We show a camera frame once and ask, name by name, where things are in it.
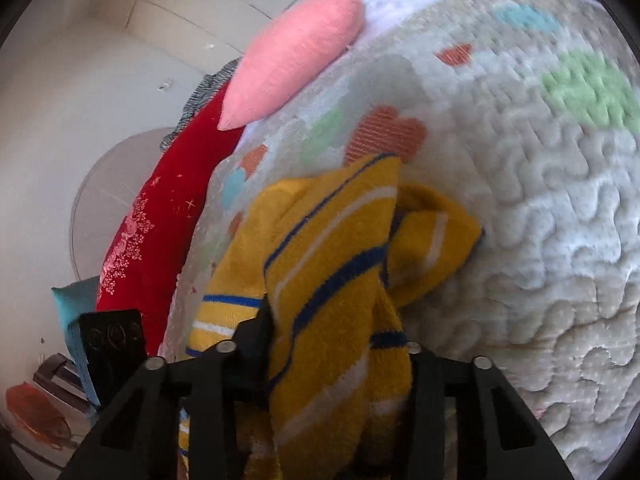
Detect pink pillow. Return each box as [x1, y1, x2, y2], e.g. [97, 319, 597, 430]
[216, 0, 366, 131]

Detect dark striped box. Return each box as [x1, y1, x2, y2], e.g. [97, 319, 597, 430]
[32, 352, 91, 402]

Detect orange mesh basket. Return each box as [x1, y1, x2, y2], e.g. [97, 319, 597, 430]
[5, 382, 71, 448]

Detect teal pillow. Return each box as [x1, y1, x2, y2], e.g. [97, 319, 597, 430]
[50, 275, 103, 408]

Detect yellow striped sweater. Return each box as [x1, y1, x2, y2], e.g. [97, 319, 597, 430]
[177, 152, 486, 480]

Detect grey knitted cloth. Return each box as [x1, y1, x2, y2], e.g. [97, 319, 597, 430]
[159, 57, 243, 153]

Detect red floral blanket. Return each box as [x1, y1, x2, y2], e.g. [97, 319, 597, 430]
[95, 82, 248, 356]

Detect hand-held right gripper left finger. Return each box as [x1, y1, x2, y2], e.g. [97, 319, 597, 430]
[57, 302, 275, 480]

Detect white quilted heart-print bedspread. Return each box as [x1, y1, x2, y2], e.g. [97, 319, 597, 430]
[160, 0, 640, 480]

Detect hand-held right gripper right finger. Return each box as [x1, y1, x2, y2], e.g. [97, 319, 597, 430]
[399, 342, 576, 480]

